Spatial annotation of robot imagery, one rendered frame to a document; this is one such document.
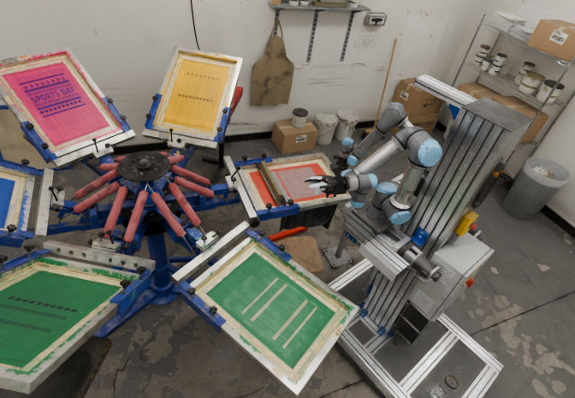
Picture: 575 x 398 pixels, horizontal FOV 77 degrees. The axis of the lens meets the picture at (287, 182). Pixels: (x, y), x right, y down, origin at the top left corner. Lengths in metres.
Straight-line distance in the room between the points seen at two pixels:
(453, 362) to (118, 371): 2.39
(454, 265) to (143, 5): 3.43
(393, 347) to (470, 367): 0.57
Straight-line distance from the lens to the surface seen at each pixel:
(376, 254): 2.17
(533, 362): 3.86
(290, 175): 2.86
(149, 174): 2.28
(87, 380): 2.00
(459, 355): 3.24
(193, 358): 2.99
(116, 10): 4.03
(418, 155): 1.79
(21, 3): 4.08
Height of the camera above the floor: 2.73
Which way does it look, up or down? 39 degrees down
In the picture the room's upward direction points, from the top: 10 degrees clockwise
